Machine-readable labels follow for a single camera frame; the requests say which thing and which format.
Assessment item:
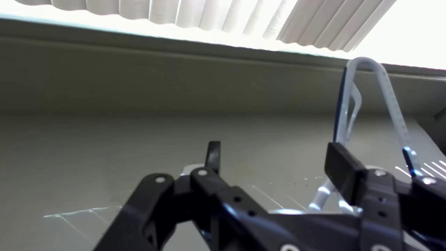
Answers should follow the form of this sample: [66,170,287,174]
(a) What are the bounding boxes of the white window blinds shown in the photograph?
[13,0,399,52]

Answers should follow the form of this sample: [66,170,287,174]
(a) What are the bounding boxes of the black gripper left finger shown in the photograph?
[93,140,280,251]

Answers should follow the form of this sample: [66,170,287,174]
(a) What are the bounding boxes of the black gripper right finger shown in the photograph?
[323,140,446,251]

